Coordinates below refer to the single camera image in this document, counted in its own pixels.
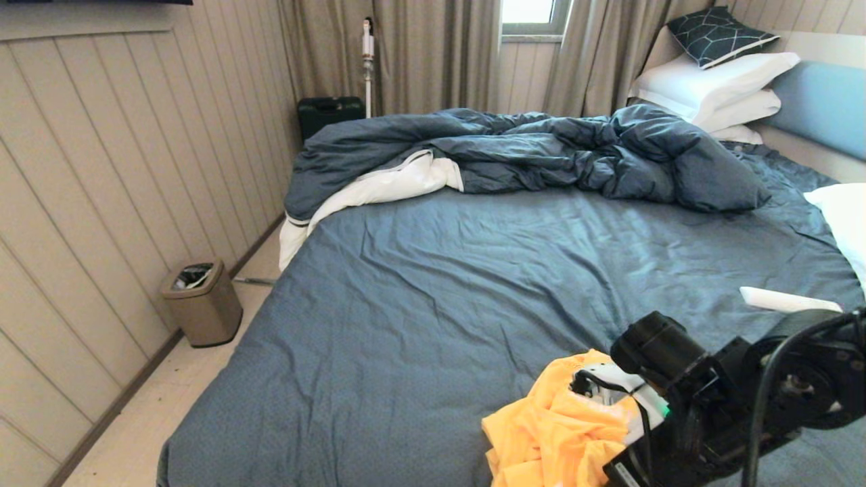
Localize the wide beige curtain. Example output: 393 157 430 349
276 0 501 119

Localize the crumpled dark blue duvet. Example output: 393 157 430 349
283 105 771 224

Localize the dark blue bed sheet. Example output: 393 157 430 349
157 142 866 487

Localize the large white pillow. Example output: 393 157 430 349
629 52 801 126

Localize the small white pillow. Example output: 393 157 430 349
707 124 764 146

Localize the flat white pillow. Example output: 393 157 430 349
690 89 782 135

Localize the beige headboard frame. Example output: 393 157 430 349
639 27 866 185

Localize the brown metal trash bin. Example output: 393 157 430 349
159 260 244 350

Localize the light blue headboard pad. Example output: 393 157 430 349
765 62 866 163

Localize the dark geometric pattern cushion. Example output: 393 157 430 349
665 6 780 70

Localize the window with grey frame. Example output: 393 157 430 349
499 0 570 39

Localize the yellow t-shirt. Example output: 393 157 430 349
482 349 650 487

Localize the narrow beige curtain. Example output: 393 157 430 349
541 0 714 120

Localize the dark green hard case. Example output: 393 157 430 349
296 97 366 144

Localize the long white remote control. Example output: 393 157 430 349
739 286 844 315

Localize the white stick vacuum cleaner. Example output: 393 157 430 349
361 18 376 120

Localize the white duvet lining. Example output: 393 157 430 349
278 150 465 273

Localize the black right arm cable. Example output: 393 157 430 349
572 310 866 487

